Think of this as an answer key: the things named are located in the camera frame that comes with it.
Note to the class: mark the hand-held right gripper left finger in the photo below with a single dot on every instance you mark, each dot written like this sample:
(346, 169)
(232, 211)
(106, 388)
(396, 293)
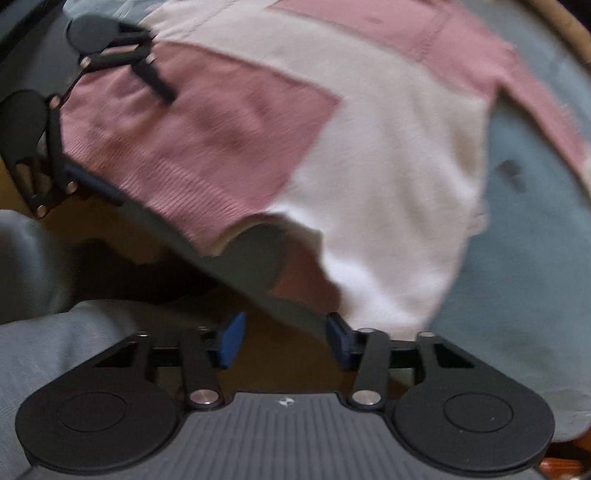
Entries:
(233, 341)

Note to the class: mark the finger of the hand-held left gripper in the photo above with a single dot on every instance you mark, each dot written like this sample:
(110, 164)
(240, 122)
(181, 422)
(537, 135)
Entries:
(92, 184)
(157, 83)

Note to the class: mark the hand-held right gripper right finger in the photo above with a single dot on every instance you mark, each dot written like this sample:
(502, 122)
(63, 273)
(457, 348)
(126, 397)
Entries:
(337, 341)

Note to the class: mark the pink and cream knit sweater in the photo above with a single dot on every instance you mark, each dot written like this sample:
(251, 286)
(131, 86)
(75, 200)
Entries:
(369, 161)

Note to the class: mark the blue floral bed sheet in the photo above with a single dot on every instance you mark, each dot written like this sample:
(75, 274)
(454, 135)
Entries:
(517, 277)

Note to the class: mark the folded floral quilt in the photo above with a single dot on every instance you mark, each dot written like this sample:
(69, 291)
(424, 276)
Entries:
(563, 23)

